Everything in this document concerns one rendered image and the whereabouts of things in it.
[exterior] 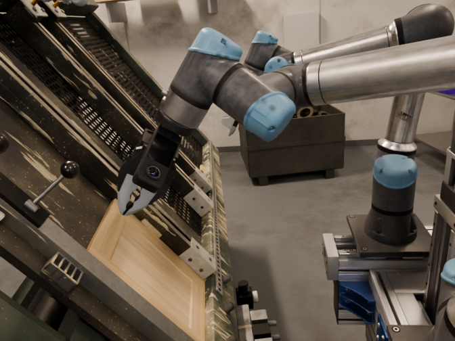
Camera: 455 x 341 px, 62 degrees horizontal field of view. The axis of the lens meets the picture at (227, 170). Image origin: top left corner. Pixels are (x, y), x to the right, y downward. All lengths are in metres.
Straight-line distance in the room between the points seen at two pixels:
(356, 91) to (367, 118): 4.55
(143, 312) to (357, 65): 0.67
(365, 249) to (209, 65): 0.78
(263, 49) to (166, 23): 3.86
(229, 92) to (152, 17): 4.56
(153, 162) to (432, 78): 0.43
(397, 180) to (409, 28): 0.40
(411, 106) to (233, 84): 0.76
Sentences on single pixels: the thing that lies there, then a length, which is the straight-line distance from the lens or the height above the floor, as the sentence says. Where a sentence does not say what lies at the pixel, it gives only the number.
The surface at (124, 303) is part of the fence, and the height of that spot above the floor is 1.13.
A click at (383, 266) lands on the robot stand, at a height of 0.95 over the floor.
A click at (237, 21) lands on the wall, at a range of 4.90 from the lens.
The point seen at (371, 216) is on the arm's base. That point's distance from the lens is 1.23.
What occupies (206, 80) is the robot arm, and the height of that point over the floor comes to 1.61.
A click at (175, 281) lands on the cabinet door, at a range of 1.16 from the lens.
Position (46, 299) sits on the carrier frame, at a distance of 1.74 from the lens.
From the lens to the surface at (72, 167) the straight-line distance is 0.83.
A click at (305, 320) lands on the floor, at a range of 2.44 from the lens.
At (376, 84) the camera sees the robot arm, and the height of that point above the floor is 1.58.
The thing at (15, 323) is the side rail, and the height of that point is 1.30.
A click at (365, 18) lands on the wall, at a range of 4.99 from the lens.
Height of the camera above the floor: 1.69
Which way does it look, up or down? 22 degrees down
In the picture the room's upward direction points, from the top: 6 degrees counter-clockwise
